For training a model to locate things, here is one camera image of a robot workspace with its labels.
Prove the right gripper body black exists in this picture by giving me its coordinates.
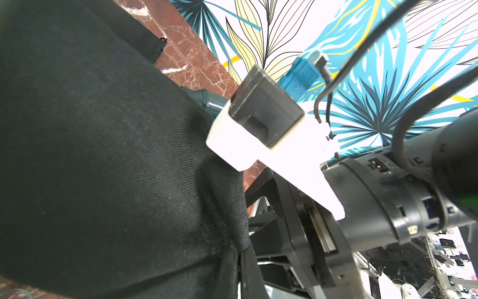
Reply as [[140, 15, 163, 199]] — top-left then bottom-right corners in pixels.
[[245, 168, 370, 299]]

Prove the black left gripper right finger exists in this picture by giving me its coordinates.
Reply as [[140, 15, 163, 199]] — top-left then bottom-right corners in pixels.
[[239, 245, 269, 299]]

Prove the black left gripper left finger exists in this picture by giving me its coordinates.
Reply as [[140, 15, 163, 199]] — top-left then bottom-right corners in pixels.
[[212, 242, 240, 299]]

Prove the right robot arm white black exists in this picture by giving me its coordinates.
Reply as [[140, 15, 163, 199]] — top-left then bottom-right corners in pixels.
[[246, 67, 478, 299]]

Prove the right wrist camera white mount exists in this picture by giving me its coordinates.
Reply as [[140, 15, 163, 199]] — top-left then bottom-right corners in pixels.
[[205, 50, 346, 221]]

